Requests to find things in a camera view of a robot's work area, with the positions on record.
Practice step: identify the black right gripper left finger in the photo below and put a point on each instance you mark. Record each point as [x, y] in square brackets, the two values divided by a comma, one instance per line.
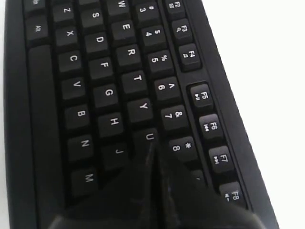
[124, 203]

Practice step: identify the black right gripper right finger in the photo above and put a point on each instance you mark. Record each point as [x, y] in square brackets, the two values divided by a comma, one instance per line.
[188, 204]

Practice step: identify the black acer keyboard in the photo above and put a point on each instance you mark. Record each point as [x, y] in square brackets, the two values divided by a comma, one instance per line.
[89, 84]

